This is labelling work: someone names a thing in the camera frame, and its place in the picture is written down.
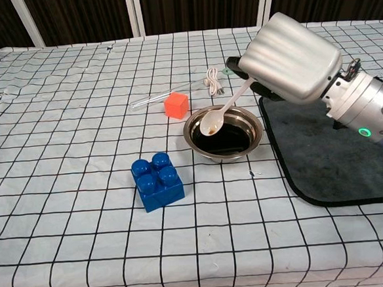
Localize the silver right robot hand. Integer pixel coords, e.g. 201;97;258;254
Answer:
222;7;346;111

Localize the white plastic spoon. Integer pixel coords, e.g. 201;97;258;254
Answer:
196;79;256;138

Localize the stainless steel bowl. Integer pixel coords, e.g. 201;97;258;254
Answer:
181;101;266;166

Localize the black cloth mat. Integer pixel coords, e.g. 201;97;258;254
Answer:
257;87;383;212

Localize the orange cube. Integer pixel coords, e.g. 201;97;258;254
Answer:
162;90;191;121

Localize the clear glass test tube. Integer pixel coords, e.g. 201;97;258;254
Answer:
128;77;210;113

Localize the blue toy building brick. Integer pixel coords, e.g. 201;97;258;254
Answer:
129;150;187;214

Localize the white black-checked tablecloth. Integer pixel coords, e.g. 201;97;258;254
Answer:
0;16;383;287

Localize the white partition post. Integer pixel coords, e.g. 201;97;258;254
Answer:
252;0;279;28
123;0;146;38
9;0;47;50

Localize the white coiled usb cable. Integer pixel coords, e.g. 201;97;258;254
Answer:
203;66;226;98

